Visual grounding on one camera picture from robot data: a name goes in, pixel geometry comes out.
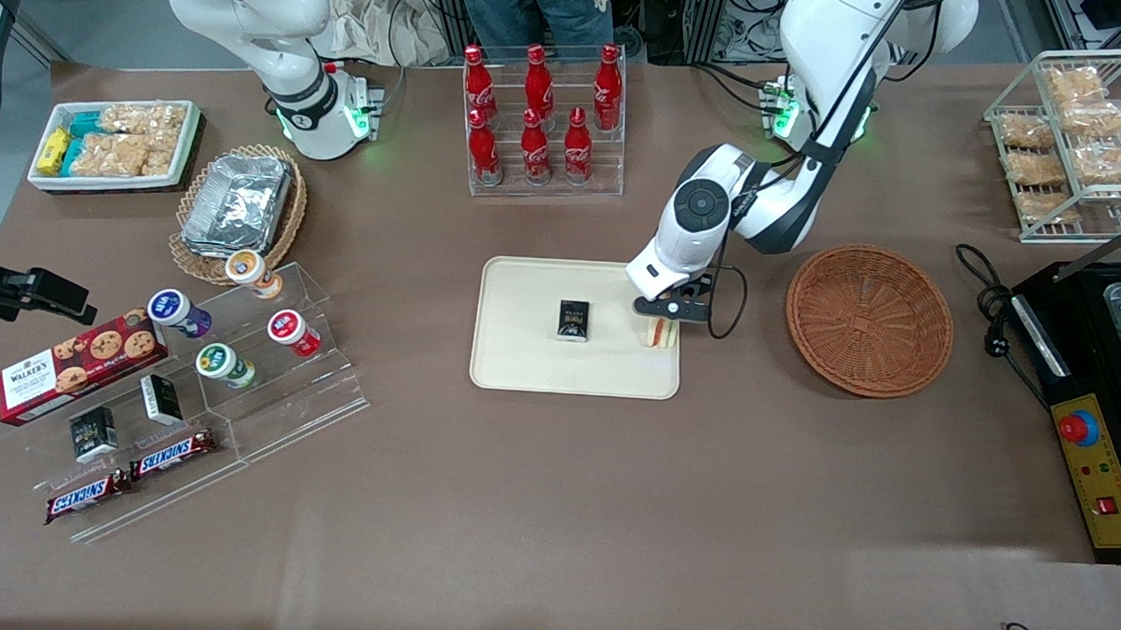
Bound stack of foil containers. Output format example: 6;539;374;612
179;152;294;262

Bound small black box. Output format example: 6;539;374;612
557;299;592;342
138;374;186;427
67;405;121;467

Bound clear bag of snacks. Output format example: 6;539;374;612
1016;189;1083;227
1071;139;1121;186
1042;65;1111;109
68;132;178;182
1059;98;1121;140
98;101;188;139
1005;149;1071;189
997;111;1058;152

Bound beige crumpled cloth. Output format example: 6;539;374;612
313;0;451;68

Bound black power cable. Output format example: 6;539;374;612
949;243;1056;409

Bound blue yogurt cup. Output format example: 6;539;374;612
145;288;214;340

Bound person in cream sweater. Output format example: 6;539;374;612
444;0;619;53

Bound cream plastic tray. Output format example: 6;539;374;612
469;255;686;402

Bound red cola bottle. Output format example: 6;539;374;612
592;43;625;132
466;108;504;186
518;108;554;186
562;107;595;186
462;44;499;119
523;44;558;120

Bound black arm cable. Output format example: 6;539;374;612
704;41;883;347

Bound red Walkers cookie box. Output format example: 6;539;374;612
0;303;172;431

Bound red yogurt cup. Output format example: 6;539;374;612
266;308;323;359

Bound Snickers bar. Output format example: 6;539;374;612
44;468;134;528
128;428;220;485

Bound clear acrylic bottle rack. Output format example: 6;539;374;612
458;41;630;203

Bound oval light wicker basket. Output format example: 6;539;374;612
167;141;310;289

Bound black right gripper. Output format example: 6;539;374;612
0;235;101;327

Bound green yogurt cup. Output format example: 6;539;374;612
195;342;258;391

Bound clear acrylic stepped stand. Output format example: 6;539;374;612
0;251;376;555

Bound round brown wicker basket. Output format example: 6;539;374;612
782;241;958;402

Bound white wire rack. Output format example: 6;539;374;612
979;45;1121;248

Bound yellow snack packet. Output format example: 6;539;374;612
36;127;72;176

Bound yellow control panel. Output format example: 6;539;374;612
1046;391;1121;551

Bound white rectangular bin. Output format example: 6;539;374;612
27;95;203;198

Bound black machine housing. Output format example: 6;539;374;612
1002;256;1121;566

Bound grey metal bar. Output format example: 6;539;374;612
1052;209;1121;285

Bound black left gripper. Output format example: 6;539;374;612
632;272;716;325

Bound orange yogurt cup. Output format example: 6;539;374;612
223;247;285;302

